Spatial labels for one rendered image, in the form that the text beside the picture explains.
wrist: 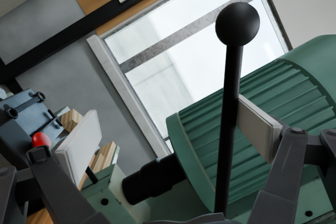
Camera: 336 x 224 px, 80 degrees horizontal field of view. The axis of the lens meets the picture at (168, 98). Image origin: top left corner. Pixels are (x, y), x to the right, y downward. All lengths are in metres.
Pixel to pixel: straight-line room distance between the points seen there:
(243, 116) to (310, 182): 0.24
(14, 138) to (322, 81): 0.42
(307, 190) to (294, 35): 1.61
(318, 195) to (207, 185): 0.19
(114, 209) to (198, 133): 0.20
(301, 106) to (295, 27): 1.63
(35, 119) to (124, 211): 0.21
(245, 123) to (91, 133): 0.13
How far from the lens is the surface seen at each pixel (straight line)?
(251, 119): 0.17
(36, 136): 0.35
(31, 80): 1.98
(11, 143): 0.34
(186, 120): 0.32
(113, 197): 0.39
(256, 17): 0.17
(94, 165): 0.59
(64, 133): 0.62
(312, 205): 0.44
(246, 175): 0.32
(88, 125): 0.18
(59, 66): 1.86
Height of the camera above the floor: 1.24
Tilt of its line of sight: 5 degrees down
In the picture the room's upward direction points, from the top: 61 degrees clockwise
